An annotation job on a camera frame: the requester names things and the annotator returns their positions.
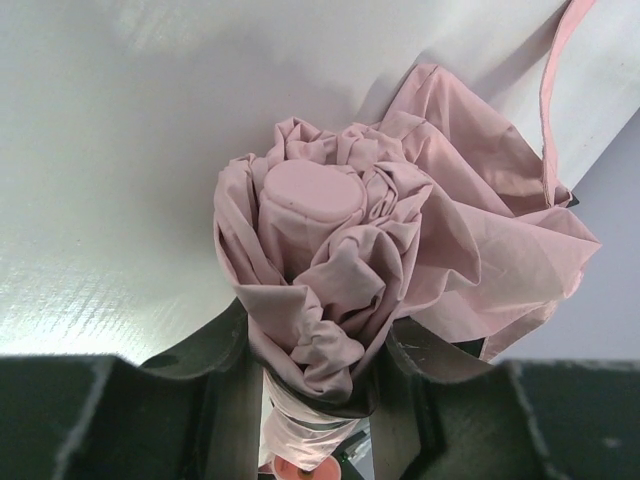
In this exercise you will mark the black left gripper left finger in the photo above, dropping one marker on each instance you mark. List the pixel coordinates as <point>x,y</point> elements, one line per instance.
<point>190,412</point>

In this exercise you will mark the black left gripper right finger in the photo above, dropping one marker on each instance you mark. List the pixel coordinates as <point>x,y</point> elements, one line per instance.
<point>444,414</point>

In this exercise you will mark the pink and black folding umbrella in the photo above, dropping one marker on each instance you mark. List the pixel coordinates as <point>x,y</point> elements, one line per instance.
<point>440,212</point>

